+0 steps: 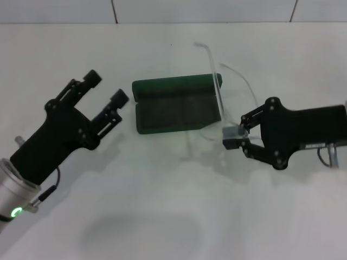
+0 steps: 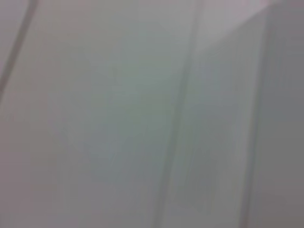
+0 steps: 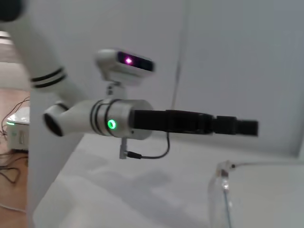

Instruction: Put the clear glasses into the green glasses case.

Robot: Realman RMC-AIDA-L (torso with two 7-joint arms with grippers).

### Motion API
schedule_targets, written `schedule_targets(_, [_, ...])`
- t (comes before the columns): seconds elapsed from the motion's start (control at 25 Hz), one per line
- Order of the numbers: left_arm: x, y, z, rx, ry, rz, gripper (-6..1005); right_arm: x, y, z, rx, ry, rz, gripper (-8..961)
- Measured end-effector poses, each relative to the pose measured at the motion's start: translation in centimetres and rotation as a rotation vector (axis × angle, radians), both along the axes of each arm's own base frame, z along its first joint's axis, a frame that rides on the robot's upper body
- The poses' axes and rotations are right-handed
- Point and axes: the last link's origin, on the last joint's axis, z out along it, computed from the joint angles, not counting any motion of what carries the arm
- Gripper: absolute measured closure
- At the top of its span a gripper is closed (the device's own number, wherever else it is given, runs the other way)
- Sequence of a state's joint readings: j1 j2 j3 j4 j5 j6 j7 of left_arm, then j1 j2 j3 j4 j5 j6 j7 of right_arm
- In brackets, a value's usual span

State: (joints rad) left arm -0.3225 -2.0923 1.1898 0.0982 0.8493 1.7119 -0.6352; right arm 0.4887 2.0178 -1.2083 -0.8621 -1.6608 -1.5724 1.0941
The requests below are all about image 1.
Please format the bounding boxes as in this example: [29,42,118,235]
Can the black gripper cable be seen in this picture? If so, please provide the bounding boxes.
[22,167,61,215]
[316,144,340,169]

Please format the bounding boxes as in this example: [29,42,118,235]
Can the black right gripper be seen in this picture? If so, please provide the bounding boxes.
[222,96,347,171]

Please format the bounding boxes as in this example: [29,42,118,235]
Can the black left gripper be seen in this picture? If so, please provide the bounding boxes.
[9,69,131,187]

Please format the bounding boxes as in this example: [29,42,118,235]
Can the green glasses case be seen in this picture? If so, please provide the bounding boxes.
[131,73,224,135]

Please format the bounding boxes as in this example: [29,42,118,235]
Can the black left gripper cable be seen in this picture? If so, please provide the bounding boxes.
[22,167,61,215]

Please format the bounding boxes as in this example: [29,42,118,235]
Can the clear white glasses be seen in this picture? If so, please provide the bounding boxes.
[186,41,259,153]

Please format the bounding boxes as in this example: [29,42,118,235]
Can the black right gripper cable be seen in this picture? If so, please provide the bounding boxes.
[316,144,340,169]

